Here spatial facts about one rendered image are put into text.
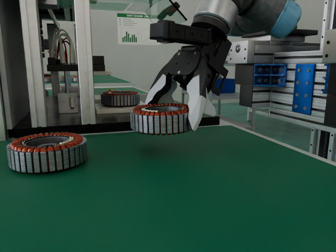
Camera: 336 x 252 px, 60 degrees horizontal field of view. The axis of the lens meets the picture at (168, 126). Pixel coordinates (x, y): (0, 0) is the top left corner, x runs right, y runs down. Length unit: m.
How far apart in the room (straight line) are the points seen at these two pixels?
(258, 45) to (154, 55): 5.22
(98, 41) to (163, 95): 5.67
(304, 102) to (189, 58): 0.71
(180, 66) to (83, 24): 0.24
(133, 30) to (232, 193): 6.04
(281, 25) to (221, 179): 0.35
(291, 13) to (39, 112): 0.54
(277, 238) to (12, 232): 0.24
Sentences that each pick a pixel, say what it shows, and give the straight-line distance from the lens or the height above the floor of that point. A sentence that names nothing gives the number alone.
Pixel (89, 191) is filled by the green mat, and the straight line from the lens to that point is 0.37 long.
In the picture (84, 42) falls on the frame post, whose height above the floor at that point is 0.94.
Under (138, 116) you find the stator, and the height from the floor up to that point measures 0.82.
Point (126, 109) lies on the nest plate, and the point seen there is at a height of 0.78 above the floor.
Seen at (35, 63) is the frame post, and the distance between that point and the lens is 0.65.
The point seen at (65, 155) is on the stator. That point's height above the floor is 0.77.
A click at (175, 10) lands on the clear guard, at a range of 0.78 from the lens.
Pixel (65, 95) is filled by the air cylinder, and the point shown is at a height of 0.82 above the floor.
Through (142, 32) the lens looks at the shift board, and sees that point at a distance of 6.36.
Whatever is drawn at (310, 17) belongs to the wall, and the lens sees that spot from 8.42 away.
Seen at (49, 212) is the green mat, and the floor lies 0.75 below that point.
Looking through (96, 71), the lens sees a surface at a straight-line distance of 0.82.
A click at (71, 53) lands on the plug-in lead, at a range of 0.82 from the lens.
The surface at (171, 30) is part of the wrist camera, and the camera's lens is 0.47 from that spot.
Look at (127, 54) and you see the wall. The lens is 6.26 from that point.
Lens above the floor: 0.90
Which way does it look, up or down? 12 degrees down
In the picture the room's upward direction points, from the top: straight up
